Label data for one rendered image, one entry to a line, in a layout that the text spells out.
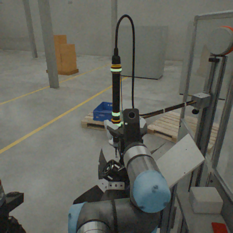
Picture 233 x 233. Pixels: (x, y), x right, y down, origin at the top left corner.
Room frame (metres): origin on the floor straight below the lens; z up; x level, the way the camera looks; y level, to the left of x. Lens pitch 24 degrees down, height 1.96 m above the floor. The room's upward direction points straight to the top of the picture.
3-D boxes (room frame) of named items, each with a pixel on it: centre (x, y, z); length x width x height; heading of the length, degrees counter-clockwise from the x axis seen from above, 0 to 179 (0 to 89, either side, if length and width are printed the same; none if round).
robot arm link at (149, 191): (0.35, -0.07, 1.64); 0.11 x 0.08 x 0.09; 8
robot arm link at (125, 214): (0.35, -0.05, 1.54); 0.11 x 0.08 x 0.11; 98
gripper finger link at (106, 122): (0.59, 0.02, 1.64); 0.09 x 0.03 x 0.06; 41
